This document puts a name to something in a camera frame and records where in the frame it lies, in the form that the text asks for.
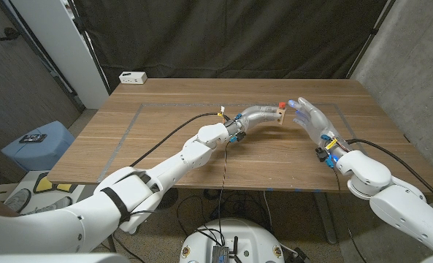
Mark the grey electronics module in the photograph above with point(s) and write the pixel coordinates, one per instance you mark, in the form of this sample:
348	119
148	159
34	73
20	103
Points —
220	254

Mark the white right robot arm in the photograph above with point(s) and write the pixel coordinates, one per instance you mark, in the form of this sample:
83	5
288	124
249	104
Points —
395	197

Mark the black backdrop stand pole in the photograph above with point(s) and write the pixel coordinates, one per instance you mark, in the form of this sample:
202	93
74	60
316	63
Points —
90	47
372	36

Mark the blue padded stool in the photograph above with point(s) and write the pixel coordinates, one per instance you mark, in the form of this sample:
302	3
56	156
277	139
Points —
37	153

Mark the grey sneaker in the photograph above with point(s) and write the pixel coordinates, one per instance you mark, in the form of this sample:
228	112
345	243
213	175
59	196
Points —
53	204

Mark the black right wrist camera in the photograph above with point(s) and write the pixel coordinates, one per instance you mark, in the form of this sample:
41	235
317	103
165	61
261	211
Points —
321	154

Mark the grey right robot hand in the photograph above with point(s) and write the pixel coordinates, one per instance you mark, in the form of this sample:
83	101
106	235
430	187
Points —
318	122

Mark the black backdrop curtain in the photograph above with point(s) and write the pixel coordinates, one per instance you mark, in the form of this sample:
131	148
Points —
220	36

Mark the white pillar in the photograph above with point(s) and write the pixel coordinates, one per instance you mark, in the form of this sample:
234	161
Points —
63	55

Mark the black wall rail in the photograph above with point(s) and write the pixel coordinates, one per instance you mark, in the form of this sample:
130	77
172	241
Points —
41	55

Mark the small wooden block with holes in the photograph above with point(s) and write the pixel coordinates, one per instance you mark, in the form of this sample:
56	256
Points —
281	116

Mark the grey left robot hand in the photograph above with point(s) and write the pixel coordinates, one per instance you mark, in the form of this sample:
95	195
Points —
256	114

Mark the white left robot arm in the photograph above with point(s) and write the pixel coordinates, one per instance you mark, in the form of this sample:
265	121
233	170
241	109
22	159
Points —
146	175

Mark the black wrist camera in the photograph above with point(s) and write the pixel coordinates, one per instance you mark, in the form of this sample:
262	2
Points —
240	136
321	154

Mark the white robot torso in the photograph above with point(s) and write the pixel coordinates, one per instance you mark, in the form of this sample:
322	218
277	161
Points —
230	237

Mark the round black floor fan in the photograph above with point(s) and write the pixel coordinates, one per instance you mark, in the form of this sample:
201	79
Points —
170	198

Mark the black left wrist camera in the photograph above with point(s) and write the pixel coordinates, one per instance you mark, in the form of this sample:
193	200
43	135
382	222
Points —
240	136

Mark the grey table leg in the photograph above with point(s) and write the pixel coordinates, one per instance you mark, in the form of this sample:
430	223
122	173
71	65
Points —
325	215

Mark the red-headed wooden screw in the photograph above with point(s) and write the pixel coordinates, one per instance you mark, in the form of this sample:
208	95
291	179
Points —
282	105

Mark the white power outlet box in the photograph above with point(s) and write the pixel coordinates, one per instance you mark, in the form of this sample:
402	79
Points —
133	77

